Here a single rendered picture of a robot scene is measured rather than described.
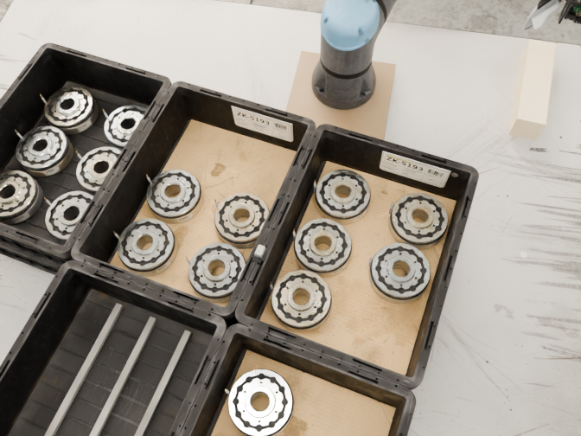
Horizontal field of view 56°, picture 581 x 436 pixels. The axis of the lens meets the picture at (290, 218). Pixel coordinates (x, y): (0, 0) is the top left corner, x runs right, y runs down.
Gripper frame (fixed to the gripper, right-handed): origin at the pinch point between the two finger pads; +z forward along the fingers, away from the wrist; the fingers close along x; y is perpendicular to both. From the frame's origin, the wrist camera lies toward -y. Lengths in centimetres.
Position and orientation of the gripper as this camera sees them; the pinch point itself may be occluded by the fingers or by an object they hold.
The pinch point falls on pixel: (562, 34)
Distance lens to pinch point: 129.6
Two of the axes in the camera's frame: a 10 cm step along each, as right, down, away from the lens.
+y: -2.9, 8.6, -4.1
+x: 9.6, 2.5, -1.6
